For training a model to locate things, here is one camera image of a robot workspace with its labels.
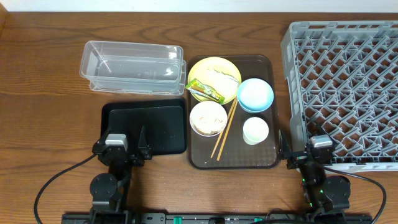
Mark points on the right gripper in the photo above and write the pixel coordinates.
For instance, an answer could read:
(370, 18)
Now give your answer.
(285, 153)

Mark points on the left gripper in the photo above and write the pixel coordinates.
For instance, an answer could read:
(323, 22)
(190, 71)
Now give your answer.
(121, 154)

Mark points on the pale green cup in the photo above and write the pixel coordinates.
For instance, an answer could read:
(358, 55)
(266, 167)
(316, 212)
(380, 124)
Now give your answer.
(255, 130)

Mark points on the light blue bowl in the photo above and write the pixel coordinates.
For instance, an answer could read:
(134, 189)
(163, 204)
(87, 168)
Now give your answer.
(255, 95)

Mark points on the wooden chopstick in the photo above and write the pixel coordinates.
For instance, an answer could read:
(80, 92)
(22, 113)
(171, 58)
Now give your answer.
(221, 133)
(226, 131)

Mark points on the pink bowl with rice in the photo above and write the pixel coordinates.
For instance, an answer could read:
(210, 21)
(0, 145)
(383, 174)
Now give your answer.
(208, 118)

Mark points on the green snack wrapper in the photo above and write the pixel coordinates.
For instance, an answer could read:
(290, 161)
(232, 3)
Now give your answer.
(203, 90)

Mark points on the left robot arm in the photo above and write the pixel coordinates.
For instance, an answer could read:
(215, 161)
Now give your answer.
(110, 190)

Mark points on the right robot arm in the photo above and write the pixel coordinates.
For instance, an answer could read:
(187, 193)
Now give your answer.
(326, 195)

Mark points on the black waste tray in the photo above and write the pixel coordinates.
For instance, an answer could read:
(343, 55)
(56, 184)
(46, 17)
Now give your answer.
(164, 122)

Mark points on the grey dishwasher rack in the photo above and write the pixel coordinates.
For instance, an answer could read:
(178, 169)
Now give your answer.
(342, 76)

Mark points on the clear plastic waste bin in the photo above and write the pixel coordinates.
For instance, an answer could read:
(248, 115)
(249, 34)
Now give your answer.
(128, 67)

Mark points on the brown plastic serving tray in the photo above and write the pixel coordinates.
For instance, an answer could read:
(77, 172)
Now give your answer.
(209, 153)

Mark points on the yellow plate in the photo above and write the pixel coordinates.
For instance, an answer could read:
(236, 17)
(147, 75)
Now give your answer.
(219, 64)

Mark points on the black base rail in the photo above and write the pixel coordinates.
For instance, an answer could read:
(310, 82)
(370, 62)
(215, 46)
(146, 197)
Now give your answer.
(161, 218)

